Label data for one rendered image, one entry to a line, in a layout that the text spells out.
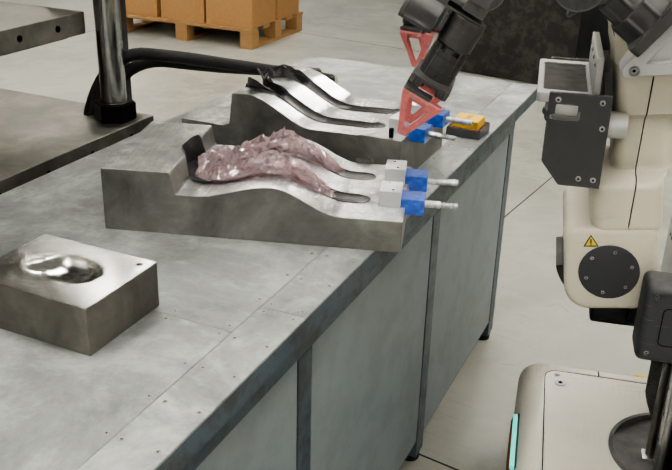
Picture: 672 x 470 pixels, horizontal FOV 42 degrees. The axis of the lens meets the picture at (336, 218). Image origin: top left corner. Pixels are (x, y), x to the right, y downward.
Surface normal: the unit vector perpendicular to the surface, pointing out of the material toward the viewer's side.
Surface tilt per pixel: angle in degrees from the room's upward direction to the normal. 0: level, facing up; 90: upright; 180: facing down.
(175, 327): 0
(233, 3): 90
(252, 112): 90
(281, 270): 0
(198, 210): 90
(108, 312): 90
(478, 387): 0
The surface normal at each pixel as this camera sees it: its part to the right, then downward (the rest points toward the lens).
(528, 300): 0.03, -0.91
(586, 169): -0.23, 0.39
